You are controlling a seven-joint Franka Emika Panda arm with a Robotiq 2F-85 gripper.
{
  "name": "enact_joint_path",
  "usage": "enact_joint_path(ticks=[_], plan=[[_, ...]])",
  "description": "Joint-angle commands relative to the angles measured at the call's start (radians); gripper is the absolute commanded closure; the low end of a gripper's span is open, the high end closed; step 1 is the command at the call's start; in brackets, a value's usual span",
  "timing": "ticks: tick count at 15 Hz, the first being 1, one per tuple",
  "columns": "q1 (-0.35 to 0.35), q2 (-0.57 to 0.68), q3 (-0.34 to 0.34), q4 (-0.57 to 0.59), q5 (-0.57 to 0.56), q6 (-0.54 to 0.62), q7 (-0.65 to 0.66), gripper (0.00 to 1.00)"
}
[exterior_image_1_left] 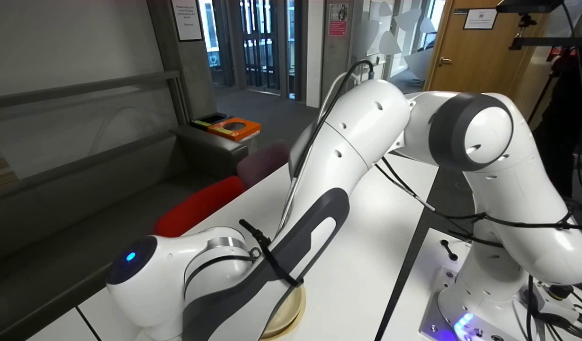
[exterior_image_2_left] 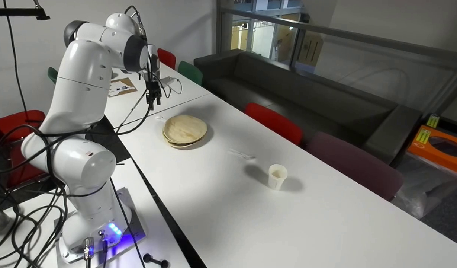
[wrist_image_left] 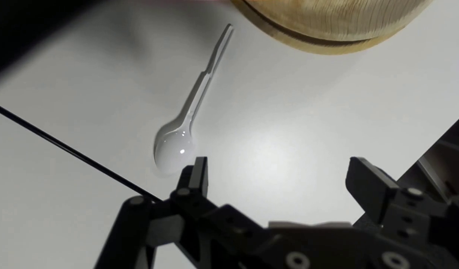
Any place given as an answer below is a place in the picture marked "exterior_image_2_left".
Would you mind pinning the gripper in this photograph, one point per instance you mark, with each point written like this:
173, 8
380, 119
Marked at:
153, 88

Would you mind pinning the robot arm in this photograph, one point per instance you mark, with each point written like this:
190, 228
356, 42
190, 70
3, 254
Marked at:
83, 82

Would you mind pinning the white plastic fork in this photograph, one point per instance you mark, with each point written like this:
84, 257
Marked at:
160, 118

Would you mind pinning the white table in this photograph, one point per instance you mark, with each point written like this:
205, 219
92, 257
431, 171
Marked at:
183, 91

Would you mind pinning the brown cardboard sheet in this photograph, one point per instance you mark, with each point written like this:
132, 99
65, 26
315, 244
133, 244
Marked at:
122, 88

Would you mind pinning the wooden plate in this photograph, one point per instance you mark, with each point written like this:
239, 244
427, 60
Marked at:
180, 145
185, 128

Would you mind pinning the red chair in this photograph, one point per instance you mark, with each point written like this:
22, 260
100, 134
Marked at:
16, 123
274, 122
167, 58

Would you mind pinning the green chair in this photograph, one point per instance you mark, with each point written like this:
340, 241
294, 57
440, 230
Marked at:
190, 71
52, 74

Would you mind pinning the white plastic spoon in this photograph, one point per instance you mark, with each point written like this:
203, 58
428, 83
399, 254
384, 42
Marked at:
241, 154

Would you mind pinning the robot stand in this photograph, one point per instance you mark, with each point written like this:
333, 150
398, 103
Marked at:
159, 238

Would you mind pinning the white paper cup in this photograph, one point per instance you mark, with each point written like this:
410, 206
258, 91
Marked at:
277, 178

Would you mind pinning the dark grey sofa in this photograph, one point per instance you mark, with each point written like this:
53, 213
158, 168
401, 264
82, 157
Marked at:
310, 100

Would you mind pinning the black knob screw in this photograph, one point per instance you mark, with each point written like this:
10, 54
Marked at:
155, 260

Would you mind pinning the silver metal plug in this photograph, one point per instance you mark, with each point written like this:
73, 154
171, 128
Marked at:
88, 248

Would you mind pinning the purple chair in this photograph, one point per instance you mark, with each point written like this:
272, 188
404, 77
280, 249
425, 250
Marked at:
354, 160

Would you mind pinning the glass partition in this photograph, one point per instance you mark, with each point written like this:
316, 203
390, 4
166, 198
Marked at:
362, 59

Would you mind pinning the orange box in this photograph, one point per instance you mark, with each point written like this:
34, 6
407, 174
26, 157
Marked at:
425, 147

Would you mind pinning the bin with clear bag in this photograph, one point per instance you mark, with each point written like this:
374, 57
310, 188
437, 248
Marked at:
421, 186

